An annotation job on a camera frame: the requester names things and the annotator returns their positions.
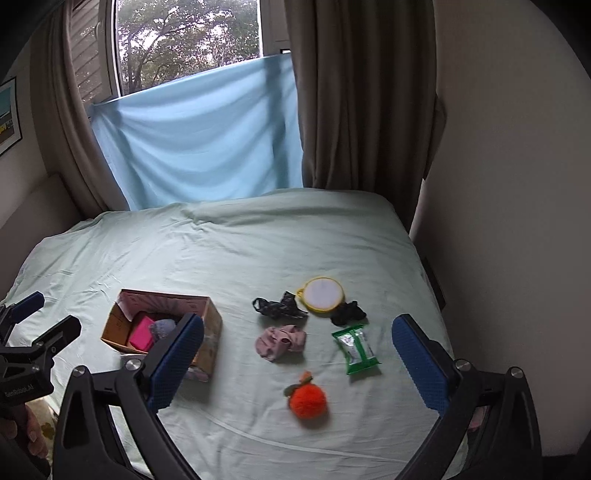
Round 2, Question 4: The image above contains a green wipes packet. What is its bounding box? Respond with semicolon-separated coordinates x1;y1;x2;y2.
331;324;382;376

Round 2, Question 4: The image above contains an orange plush ball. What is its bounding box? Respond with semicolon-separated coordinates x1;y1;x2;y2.
284;371;329;422

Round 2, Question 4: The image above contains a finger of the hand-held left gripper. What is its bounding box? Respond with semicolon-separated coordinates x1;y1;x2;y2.
0;292;45;344
0;315;82;360

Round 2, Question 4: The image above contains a plain black cloth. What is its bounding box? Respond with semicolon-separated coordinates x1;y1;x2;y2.
330;300;368;325

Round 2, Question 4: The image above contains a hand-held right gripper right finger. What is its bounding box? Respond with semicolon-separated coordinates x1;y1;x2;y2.
392;314;543;480

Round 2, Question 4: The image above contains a brown curtain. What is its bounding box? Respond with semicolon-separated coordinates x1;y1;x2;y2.
30;0;127;217
283;0;446;232

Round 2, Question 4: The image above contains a bed with light green sheet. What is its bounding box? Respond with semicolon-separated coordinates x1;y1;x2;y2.
0;188;469;480

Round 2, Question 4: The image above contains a pink soft block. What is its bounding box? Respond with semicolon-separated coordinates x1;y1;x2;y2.
129;316;158;352

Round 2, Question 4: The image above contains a black patterned cloth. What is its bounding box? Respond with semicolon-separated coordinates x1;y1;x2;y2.
252;291;309;320

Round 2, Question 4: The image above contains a person's left hand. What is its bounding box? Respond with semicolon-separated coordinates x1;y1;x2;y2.
0;402;49;460

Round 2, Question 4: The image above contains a cardboard box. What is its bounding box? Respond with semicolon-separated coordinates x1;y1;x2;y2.
100;289;223;384

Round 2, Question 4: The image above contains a pink cloth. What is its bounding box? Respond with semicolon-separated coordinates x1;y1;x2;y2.
255;324;308;363

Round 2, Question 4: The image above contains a round yellow rimmed white pad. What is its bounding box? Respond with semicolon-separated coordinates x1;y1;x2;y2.
298;276;345;315

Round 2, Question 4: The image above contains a grey purple sock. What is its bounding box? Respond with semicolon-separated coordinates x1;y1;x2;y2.
148;318;178;343

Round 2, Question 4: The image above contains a floral cream cloth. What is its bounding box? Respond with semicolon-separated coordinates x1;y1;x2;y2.
28;397;63;457

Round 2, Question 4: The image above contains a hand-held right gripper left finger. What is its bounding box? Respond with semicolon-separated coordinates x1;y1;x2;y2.
52;313;205;480

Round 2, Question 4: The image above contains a framed wall picture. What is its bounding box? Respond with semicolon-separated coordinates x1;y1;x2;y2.
0;76;23;158

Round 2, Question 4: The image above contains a light blue hanging cloth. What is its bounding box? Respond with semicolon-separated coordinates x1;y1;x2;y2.
90;53;305;212

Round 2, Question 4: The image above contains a window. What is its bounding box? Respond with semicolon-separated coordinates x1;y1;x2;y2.
69;0;294;104

